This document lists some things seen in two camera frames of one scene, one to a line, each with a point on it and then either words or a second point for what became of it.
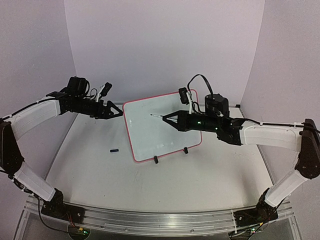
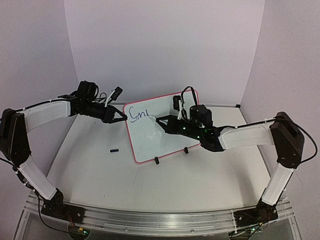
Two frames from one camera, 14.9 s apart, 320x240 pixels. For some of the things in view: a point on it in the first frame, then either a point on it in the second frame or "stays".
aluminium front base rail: x=153 y=222 stays
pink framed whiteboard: x=151 y=136 stays
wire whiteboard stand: x=185 y=149 stays
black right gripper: x=180 y=121 → x=171 y=125
